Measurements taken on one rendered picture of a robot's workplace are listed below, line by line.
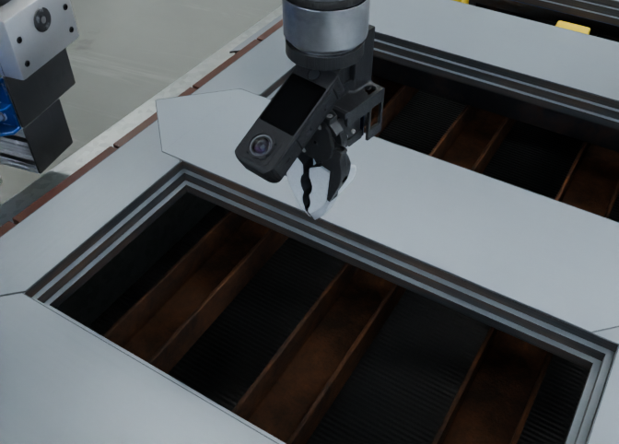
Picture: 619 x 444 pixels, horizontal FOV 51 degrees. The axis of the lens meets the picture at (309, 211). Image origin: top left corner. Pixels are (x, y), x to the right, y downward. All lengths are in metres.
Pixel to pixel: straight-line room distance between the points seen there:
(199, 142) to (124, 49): 2.06
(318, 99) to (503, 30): 0.67
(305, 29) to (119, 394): 0.37
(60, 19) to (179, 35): 1.97
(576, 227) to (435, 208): 0.17
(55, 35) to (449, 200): 0.61
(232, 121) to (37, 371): 0.44
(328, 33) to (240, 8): 2.63
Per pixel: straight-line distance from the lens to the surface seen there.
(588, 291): 0.77
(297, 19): 0.57
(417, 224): 0.79
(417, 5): 1.26
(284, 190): 0.83
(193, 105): 0.99
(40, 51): 1.03
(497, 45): 1.16
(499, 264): 0.77
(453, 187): 0.85
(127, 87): 2.69
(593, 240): 0.83
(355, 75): 0.63
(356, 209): 0.80
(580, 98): 1.09
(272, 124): 0.59
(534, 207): 0.85
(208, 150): 0.90
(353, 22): 0.57
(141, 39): 3.01
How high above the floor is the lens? 1.40
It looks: 43 degrees down
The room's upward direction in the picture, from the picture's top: straight up
